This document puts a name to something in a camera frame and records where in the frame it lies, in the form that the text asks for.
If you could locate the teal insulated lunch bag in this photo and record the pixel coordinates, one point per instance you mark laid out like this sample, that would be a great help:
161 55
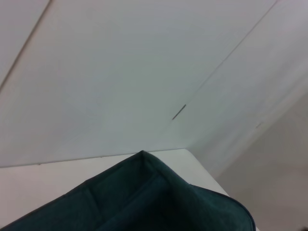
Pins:
144 204

